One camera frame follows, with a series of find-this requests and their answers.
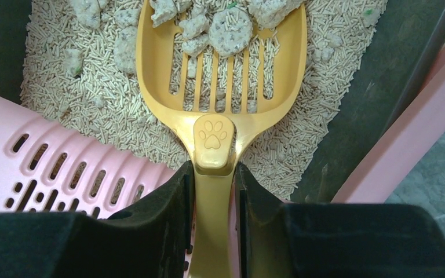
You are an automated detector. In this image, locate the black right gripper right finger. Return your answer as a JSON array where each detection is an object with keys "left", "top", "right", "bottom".
[{"left": 235, "top": 163, "right": 445, "bottom": 277}]

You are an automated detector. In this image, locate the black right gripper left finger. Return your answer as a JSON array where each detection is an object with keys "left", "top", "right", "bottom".
[{"left": 0, "top": 162, "right": 194, "bottom": 277}]

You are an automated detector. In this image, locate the pink cat litter box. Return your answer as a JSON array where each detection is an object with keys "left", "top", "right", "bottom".
[{"left": 0, "top": 0, "right": 445, "bottom": 278}]

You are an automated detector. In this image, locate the yellow litter scoop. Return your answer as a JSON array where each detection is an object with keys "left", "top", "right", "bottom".
[{"left": 136, "top": 1, "right": 307, "bottom": 277}]

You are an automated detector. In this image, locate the beige cat litter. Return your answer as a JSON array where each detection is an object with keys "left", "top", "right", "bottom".
[{"left": 20, "top": 1, "right": 387, "bottom": 199}]

